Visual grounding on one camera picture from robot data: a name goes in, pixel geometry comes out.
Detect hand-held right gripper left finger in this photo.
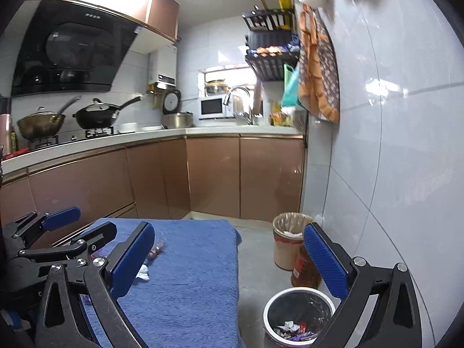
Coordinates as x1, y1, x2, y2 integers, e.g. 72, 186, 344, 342
34, 221, 156, 348

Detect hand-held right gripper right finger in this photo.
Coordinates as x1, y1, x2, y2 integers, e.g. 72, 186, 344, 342
304, 222, 423, 348

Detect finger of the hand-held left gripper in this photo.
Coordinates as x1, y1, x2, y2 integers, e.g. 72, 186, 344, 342
11, 220, 118, 266
2, 206, 81, 248

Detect small white-rimmed waste bin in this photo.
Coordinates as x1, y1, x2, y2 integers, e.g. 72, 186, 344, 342
263, 287, 336, 348

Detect pile of discarded wrappers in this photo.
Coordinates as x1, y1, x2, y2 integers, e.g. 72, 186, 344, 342
273, 321, 321, 342

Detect cooking oil bottle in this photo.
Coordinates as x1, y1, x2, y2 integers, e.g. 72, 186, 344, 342
291, 241, 323, 289

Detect beige bin with plastic liner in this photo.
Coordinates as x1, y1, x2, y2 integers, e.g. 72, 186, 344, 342
273, 212, 315, 271

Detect blue towel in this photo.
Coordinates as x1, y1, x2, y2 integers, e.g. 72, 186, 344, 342
78, 218, 243, 348

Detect gas stove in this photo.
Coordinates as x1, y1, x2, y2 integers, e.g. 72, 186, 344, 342
27, 125, 116, 151

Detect brass cooking pot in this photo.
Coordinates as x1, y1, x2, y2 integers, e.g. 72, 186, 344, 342
17, 107, 67, 140

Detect pink thermos bottle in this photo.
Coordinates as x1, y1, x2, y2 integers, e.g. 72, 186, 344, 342
0, 96, 13, 156

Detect black wok with lid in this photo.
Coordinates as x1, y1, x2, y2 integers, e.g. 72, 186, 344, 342
72, 96, 143, 130

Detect brown kitchen base cabinets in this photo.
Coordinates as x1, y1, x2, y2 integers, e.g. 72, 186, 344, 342
0, 134, 305, 247

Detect stainless steel pot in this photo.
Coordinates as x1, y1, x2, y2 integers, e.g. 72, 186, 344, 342
162, 112, 194, 129

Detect yellow food packets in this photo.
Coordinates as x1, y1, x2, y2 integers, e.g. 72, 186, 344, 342
269, 101, 307, 127

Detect yellow gas pipe fitting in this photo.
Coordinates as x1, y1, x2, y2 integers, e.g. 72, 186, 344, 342
147, 83, 164, 109

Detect black range hood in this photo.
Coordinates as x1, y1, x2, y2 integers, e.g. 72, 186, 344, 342
10, 0, 143, 98

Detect green plastic bag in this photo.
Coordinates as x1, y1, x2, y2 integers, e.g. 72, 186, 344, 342
281, 63, 301, 108

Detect white microwave oven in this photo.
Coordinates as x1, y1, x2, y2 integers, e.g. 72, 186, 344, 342
198, 95, 234, 119

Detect orange floral apron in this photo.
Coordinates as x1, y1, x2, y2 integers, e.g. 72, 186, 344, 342
298, 3, 341, 123

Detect white water heater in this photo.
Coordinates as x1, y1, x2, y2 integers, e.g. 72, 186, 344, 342
148, 45, 177, 84

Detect chrome kitchen faucet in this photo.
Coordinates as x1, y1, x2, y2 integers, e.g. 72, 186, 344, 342
224, 86, 256, 124

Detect glass lidded pot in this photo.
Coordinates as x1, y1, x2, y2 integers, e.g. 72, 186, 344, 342
205, 80, 227, 95

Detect black plastic basket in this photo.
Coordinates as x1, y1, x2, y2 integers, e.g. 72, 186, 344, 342
247, 30, 295, 50

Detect black wall rack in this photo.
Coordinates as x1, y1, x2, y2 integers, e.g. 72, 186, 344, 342
242, 7, 301, 82

